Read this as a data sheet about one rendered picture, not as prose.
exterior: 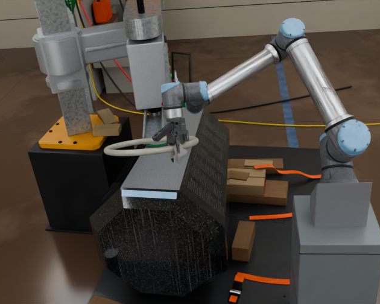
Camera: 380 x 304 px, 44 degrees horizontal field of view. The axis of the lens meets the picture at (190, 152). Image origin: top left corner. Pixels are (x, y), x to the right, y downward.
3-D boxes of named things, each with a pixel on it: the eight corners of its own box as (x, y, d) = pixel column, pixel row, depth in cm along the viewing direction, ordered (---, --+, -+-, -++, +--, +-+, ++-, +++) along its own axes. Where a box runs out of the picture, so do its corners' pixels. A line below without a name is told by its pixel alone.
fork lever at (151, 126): (141, 98, 328) (140, 91, 326) (169, 95, 328) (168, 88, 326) (137, 145, 268) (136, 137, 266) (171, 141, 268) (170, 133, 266)
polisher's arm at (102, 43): (41, 79, 324) (32, 44, 311) (40, 64, 352) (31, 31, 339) (147, 60, 340) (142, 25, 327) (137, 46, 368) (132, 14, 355)
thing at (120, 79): (99, 98, 609) (86, 32, 565) (121, 61, 720) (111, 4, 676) (146, 96, 602) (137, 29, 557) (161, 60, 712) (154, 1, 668)
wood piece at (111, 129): (93, 136, 354) (91, 130, 352) (96, 130, 363) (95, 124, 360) (118, 135, 353) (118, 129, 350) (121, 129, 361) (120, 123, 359)
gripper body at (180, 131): (189, 142, 226) (187, 117, 224) (174, 145, 222) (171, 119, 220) (181, 141, 232) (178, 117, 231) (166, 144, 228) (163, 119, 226)
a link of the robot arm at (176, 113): (169, 109, 218) (159, 110, 226) (170, 120, 219) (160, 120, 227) (185, 107, 223) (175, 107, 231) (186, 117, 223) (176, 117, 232)
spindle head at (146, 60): (139, 91, 329) (128, 27, 306) (170, 88, 329) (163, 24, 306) (136, 114, 298) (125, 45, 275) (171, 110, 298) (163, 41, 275)
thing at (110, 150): (111, 146, 270) (110, 141, 269) (196, 137, 270) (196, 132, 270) (96, 160, 221) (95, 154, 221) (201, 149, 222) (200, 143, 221)
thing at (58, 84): (36, 94, 338) (21, 37, 317) (58, 75, 367) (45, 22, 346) (81, 95, 330) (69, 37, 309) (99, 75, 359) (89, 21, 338)
